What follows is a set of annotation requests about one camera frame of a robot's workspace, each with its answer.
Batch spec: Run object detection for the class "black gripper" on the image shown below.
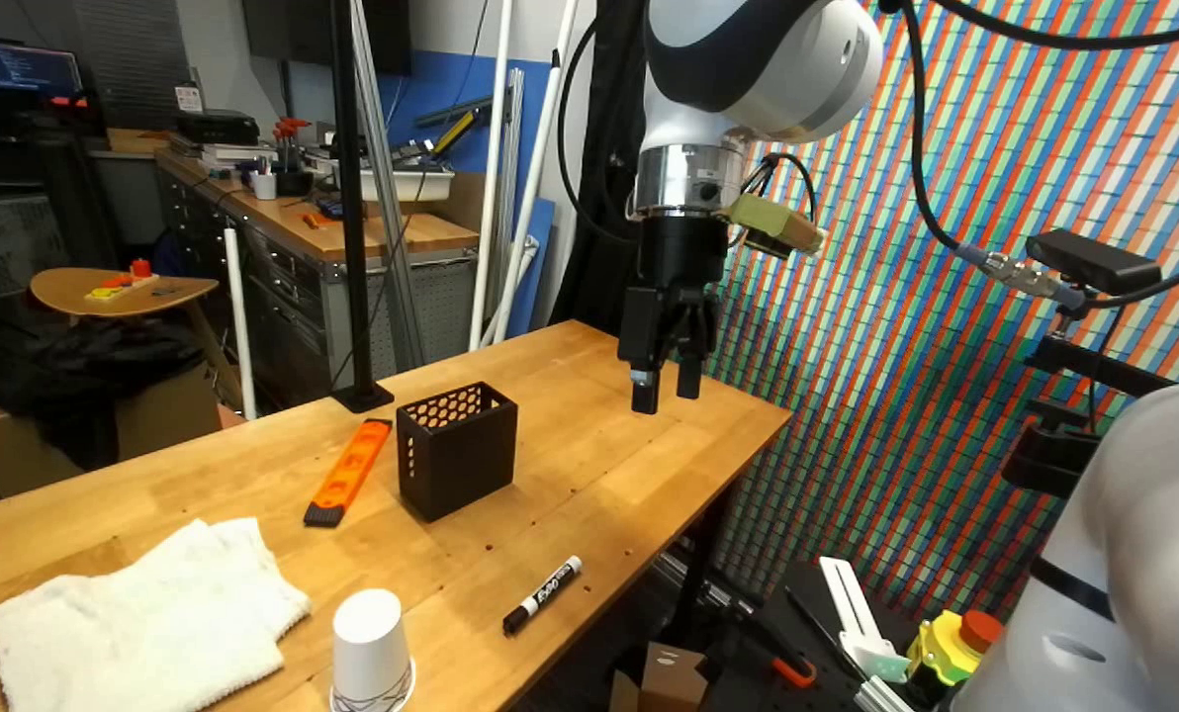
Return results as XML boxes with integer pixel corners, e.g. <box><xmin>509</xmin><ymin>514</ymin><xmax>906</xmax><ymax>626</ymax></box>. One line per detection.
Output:
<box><xmin>626</xmin><ymin>218</ymin><xmax>726</xmax><ymax>414</ymax></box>

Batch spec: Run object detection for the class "white terry cloth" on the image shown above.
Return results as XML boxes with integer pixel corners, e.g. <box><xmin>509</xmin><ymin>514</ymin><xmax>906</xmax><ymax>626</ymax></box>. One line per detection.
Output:
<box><xmin>0</xmin><ymin>518</ymin><xmax>308</xmax><ymax>712</ymax></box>

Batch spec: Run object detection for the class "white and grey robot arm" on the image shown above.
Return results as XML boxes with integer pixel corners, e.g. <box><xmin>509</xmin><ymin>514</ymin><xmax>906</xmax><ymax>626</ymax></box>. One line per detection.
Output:
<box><xmin>620</xmin><ymin>0</ymin><xmax>1179</xmax><ymax>712</ymax></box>

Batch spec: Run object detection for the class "black perforated box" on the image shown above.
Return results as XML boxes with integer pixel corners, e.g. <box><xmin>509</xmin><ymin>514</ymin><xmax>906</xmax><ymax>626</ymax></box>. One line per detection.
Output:
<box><xmin>394</xmin><ymin>384</ymin><xmax>517</xmax><ymax>524</ymax></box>

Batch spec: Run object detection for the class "cardboard box on floor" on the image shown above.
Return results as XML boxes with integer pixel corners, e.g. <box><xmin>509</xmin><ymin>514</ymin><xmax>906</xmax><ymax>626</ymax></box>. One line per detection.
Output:
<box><xmin>608</xmin><ymin>640</ymin><xmax>708</xmax><ymax>712</ymax></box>

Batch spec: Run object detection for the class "black marker pen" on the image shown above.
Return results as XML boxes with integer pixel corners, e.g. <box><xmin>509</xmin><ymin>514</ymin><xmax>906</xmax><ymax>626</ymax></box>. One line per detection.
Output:
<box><xmin>501</xmin><ymin>555</ymin><xmax>585</xmax><ymax>637</ymax></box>

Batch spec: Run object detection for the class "black vertical stand pole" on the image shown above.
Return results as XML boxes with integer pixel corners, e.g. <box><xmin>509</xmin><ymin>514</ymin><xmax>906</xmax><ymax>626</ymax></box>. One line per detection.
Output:
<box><xmin>329</xmin><ymin>0</ymin><xmax>389</xmax><ymax>410</ymax></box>

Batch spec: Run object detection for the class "orange and black tool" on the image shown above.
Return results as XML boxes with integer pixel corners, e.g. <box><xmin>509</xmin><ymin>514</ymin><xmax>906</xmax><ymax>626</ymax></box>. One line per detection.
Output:
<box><xmin>304</xmin><ymin>418</ymin><xmax>393</xmax><ymax>529</ymax></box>

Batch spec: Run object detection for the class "wooden workbench with drawers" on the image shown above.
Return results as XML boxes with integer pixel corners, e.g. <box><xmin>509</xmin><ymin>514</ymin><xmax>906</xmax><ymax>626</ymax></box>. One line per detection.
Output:
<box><xmin>158</xmin><ymin>153</ymin><xmax>473</xmax><ymax>410</ymax></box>

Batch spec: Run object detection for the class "yellow green emergency stop button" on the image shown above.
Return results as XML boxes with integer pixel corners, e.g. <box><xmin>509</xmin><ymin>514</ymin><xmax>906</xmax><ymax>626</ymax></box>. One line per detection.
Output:
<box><xmin>906</xmin><ymin>608</ymin><xmax>1006</xmax><ymax>688</ymax></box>

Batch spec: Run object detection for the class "white paper cup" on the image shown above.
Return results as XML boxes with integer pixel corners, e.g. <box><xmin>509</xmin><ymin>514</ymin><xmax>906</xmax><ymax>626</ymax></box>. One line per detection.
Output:
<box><xmin>329</xmin><ymin>591</ymin><xmax>416</xmax><ymax>712</ymax></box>

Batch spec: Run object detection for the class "round wooden stool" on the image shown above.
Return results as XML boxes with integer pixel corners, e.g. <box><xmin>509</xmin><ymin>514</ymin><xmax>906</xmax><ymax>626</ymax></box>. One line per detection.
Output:
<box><xmin>30</xmin><ymin>270</ymin><xmax>212</xmax><ymax>320</ymax></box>

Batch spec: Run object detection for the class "computer monitor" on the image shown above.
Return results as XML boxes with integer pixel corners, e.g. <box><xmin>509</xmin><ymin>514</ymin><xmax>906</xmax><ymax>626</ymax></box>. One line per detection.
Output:
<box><xmin>0</xmin><ymin>41</ymin><xmax>83</xmax><ymax>96</ymax></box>

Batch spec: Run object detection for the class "olive wrist camera box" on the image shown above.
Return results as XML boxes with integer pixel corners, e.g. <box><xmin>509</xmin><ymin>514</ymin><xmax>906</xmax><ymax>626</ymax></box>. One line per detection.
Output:
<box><xmin>726</xmin><ymin>195</ymin><xmax>828</xmax><ymax>253</ymax></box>

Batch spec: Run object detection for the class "black camera on mount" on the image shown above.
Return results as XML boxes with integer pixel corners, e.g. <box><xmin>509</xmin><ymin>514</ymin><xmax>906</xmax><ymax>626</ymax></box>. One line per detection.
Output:
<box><xmin>1028</xmin><ymin>228</ymin><xmax>1158</xmax><ymax>293</ymax></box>

